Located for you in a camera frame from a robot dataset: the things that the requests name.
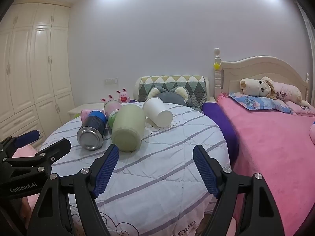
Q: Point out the blue black metal tumbler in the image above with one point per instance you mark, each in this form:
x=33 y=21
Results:
x=91 y=133

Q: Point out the triangle pattern headboard cushion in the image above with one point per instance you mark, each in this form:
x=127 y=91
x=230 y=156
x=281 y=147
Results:
x=196 y=85

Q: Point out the cream wardrobe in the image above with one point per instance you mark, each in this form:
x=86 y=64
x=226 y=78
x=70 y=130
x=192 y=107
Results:
x=35 y=82

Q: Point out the cream wooden bed headboard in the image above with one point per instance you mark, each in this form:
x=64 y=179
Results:
x=228 y=75

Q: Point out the pink plastic cup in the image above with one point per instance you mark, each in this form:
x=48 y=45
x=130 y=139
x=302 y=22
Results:
x=85 y=112

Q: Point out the grey bear plush pillow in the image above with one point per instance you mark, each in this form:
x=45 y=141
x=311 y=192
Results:
x=178 y=95

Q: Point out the white nightstand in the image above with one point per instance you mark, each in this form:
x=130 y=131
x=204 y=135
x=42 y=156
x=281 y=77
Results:
x=76 y=112

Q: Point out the pink green clear tumbler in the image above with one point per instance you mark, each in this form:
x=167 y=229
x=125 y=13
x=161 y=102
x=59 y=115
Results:
x=111 y=108

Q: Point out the blue cartoon pillow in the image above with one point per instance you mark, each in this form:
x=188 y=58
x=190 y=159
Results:
x=253 y=103

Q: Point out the wall socket panel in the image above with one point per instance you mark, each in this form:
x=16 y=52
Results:
x=111 y=81

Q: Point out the dog plush toy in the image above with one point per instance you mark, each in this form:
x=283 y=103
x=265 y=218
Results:
x=261 y=88

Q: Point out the pink bunny plush front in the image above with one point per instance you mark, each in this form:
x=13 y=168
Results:
x=108 y=99

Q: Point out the pink bed blanket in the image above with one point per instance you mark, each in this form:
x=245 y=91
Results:
x=278 y=146

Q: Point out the pink bunny plush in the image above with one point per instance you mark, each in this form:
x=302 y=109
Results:
x=108 y=99
x=124 y=97

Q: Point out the pink body pillow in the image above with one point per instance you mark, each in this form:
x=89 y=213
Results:
x=288 y=92

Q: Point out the purple blanket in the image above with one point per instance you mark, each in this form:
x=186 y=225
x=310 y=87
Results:
x=213 y=111

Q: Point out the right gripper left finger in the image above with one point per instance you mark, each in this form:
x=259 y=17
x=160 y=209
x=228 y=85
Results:
x=52 y=215

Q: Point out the large green frosted cup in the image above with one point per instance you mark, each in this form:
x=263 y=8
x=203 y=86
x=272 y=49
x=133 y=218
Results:
x=128 y=128

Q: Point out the yellow star decoration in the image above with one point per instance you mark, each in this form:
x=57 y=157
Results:
x=217 y=66

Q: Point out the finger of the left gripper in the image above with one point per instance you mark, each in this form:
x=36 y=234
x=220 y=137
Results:
x=53 y=149
x=27 y=138

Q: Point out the pink bunny plush back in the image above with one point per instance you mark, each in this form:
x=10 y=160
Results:
x=124 y=97

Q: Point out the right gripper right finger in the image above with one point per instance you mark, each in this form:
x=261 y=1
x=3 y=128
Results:
x=259 y=212

